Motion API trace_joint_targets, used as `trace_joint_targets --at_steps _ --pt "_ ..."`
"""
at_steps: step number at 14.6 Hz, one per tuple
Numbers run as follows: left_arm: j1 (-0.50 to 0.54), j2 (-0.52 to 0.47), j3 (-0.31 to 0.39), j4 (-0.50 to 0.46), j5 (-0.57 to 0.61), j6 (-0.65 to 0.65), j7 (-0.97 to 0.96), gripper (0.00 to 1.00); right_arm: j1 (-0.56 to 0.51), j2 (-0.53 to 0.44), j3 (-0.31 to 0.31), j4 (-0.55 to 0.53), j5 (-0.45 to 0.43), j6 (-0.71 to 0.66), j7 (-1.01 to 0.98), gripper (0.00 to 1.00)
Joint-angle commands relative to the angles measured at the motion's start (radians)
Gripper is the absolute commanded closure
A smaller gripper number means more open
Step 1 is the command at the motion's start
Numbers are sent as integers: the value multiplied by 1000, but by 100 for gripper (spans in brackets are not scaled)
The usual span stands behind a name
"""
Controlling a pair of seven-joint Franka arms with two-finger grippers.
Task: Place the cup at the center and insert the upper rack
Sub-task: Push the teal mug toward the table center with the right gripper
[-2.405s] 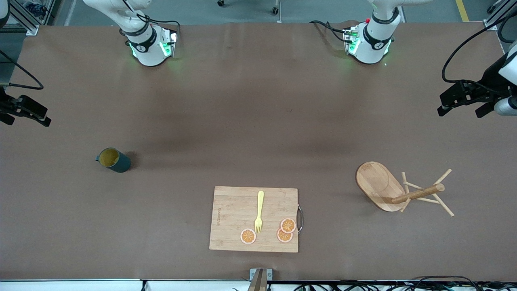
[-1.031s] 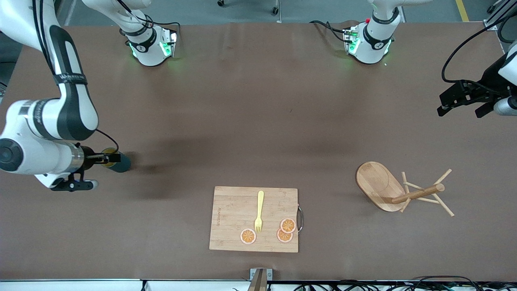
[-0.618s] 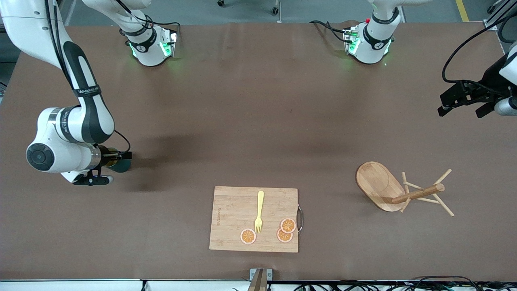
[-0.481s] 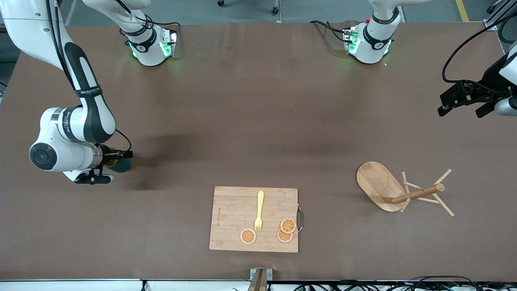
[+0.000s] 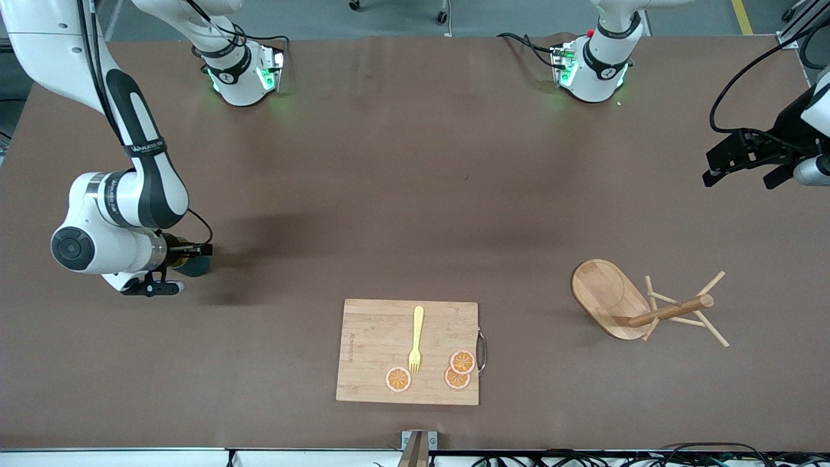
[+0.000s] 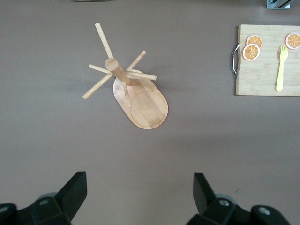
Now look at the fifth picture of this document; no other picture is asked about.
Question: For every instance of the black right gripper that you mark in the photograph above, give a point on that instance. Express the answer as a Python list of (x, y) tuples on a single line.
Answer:
[(176, 251)]

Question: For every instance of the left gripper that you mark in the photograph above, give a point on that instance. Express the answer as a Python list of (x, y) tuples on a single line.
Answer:
[(787, 128)]

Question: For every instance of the teal mug yellow inside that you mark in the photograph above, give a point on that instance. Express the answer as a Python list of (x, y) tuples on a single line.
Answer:
[(198, 267)]

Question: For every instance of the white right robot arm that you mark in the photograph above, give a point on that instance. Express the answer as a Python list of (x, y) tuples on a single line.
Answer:
[(130, 201)]

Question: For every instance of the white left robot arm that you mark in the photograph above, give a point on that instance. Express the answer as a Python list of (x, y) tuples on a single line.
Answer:
[(600, 78)]

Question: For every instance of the wooden mug tree rack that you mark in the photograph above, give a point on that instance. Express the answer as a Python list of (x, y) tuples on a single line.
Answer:
[(606, 295)]

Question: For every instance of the bamboo cutting board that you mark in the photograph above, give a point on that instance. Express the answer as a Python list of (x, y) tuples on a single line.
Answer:
[(376, 350)]

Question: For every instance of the yellow fork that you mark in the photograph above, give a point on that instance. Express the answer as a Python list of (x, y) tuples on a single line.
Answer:
[(417, 334)]

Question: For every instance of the orange slice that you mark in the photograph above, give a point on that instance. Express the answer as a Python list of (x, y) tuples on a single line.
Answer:
[(398, 379), (463, 360), (454, 381)]

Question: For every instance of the aluminium frame post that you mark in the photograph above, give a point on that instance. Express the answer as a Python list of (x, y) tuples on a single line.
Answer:
[(801, 29)]

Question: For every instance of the aluminium camera post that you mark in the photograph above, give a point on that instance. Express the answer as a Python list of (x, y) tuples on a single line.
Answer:
[(418, 447)]

